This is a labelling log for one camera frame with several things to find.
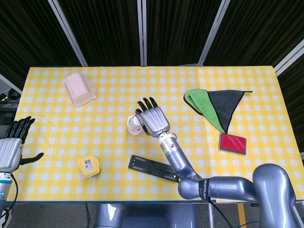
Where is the white cup with black line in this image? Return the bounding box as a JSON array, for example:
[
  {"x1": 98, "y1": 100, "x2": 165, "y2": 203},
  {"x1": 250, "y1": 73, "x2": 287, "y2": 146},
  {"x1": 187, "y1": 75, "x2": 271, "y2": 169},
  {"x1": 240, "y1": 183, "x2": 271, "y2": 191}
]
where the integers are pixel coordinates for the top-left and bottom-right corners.
[{"x1": 127, "y1": 114, "x2": 144, "y2": 130}]

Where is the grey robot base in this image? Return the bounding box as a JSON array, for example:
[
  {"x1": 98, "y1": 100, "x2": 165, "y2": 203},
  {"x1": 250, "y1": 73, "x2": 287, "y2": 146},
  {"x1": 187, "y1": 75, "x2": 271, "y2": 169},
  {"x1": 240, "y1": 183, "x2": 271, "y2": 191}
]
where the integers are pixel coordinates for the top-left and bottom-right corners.
[{"x1": 95, "y1": 203, "x2": 198, "y2": 228}]

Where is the green container with yellow lid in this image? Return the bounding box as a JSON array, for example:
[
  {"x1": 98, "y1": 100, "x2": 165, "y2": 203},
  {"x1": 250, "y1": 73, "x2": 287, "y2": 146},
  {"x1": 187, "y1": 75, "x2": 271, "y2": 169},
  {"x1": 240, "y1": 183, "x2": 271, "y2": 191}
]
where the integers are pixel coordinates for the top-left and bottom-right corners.
[{"x1": 78, "y1": 153, "x2": 102, "y2": 179}]

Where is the blue floor cable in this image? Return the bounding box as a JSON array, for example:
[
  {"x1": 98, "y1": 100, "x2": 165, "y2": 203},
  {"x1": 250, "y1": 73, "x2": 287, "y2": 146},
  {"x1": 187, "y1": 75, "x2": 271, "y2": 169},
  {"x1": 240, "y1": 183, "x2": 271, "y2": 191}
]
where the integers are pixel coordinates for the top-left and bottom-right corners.
[{"x1": 239, "y1": 220, "x2": 262, "y2": 228}]

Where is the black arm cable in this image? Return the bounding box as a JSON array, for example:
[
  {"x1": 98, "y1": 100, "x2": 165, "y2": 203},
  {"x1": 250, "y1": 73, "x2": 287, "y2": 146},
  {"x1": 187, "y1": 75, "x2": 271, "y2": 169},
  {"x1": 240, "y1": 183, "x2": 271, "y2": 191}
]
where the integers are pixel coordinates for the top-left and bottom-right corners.
[
  {"x1": 208, "y1": 198, "x2": 229, "y2": 228},
  {"x1": 0, "y1": 173, "x2": 19, "y2": 221}
]

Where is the white and black shoe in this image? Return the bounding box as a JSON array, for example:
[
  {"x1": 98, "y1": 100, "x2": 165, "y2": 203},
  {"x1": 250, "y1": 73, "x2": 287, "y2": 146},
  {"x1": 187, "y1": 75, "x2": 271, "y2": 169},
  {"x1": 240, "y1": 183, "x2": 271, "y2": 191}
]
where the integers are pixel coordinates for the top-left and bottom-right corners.
[{"x1": 0, "y1": 208, "x2": 13, "y2": 228}]

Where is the metal table leg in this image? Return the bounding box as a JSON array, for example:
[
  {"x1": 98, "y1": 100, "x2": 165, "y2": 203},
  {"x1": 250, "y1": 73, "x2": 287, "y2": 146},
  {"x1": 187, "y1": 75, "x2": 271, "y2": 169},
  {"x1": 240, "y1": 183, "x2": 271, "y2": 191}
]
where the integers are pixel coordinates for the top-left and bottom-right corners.
[{"x1": 207, "y1": 203, "x2": 215, "y2": 228}]

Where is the green and black cloth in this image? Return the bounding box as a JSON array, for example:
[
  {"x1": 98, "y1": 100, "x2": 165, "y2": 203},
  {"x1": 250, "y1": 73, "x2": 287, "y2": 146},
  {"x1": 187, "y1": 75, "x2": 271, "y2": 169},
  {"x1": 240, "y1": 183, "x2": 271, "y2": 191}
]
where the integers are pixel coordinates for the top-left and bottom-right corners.
[{"x1": 183, "y1": 88, "x2": 253, "y2": 134}]

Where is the red ink pad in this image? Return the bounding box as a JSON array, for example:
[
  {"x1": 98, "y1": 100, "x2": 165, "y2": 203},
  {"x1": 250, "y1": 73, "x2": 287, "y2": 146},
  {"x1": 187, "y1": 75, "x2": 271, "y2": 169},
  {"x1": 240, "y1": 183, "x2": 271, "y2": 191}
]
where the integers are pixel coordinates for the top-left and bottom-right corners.
[{"x1": 218, "y1": 133, "x2": 247, "y2": 156}]

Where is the yellow checked tablecloth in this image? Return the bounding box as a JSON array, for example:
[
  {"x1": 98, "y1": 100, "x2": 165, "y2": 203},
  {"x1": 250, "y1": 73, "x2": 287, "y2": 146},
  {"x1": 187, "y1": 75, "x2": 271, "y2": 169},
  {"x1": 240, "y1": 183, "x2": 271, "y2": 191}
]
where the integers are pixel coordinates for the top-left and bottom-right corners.
[{"x1": 2, "y1": 66, "x2": 304, "y2": 203}]

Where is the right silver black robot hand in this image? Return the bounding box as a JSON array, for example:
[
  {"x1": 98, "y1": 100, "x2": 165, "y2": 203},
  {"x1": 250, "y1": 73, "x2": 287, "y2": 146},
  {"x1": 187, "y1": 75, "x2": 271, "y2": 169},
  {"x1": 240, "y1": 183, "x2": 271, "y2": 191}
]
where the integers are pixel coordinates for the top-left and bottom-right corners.
[{"x1": 135, "y1": 96, "x2": 171, "y2": 138}]

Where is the grey screen frame post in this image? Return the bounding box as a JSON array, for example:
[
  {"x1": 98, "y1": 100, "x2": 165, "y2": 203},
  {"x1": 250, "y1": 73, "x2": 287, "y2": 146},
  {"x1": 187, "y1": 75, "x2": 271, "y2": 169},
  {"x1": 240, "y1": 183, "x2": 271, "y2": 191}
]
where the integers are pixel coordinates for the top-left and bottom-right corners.
[
  {"x1": 274, "y1": 39, "x2": 304, "y2": 76},
  {"x1": 198, "y1": 0, "x2": 232, "y2": 66},
  {"x1": 47, "y1": 0, "x2": 89, "y2": 67},
  {"x1": 136, "y1": 0, "x2": 148, "y2": 67},
  {"x1": 0, "y1": 73, "x2": 23, "y2": 95}
]

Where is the pink plastic lunch box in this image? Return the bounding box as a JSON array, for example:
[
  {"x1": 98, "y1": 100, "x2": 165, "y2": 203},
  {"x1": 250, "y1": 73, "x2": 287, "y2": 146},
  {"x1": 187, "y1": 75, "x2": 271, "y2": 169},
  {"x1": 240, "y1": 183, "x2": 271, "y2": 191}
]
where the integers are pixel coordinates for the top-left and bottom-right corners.
[{"x1": 64, "y1": 73, "x2": 97, "y2": 107}]

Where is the black folding laptop stand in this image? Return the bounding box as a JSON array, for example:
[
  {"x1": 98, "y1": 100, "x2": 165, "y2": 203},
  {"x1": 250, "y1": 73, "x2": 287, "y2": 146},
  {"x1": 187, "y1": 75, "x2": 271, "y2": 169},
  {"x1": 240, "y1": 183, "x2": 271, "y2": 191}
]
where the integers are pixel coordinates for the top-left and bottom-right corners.
[{"x1": 127, "y1": 154, "x2": 184, "y2": 183}]

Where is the yellow black cable bundle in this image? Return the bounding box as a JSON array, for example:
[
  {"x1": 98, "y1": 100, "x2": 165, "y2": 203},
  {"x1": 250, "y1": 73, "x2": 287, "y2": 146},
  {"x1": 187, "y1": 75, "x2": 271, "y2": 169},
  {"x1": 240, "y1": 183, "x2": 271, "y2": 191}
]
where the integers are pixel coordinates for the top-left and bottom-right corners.
[{"x1": 0, "y1": 91, "x2": 21, "y2": 104}]

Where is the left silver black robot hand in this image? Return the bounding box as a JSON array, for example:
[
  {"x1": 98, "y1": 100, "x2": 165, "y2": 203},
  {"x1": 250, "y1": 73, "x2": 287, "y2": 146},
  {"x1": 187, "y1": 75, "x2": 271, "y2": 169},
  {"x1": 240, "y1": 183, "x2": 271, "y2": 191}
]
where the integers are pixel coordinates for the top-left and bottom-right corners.
[{"x1": 0, "y1": 115, "x2": 45, "y2": 171}]

